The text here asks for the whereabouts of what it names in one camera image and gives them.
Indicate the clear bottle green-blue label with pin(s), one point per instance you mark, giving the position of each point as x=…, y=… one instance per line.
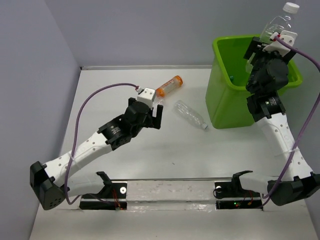
x=278, y=24

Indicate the clear bottle without label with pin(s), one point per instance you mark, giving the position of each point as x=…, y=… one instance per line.
x=190, y=115

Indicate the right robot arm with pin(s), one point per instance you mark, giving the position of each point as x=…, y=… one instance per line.
x=297, y=180

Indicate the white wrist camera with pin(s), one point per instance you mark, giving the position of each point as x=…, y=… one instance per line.
x=146, y=96
x=282, y=42

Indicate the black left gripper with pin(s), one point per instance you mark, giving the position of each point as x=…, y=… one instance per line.
x=154, y=122

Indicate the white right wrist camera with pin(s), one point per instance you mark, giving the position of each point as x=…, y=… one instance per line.
x=282, y=42

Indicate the green plastic bin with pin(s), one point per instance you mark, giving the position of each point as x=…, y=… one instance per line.
x=226, y=100

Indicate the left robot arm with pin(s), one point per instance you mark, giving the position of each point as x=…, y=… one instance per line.
x=52, y=181

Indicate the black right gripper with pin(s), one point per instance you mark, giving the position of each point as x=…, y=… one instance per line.
x=276, y=56

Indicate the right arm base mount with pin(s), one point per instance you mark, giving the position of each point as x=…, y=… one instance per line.
x=237, y=195

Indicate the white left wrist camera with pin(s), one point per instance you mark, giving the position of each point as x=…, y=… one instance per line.
x=146, y=96

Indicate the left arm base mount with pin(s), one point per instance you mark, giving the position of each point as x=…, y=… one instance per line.
x=112, y=197

